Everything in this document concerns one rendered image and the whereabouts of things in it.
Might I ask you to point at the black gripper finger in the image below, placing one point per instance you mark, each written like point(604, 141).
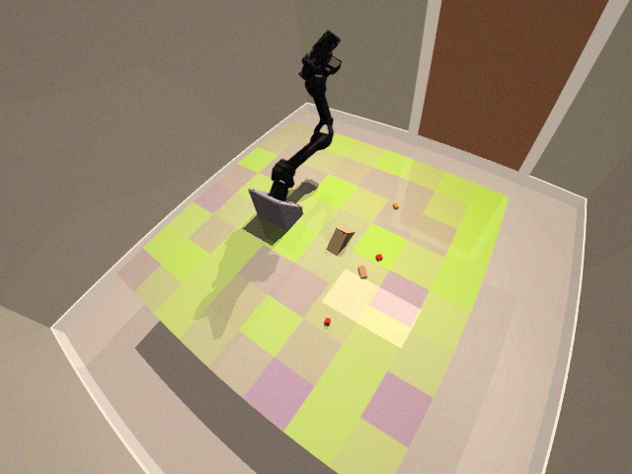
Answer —
point(331, 45)
point(322, 46)

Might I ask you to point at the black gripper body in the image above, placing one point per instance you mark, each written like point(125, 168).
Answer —
point(313, 60)

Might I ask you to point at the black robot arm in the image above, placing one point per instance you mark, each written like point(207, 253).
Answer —
point(284, 170)

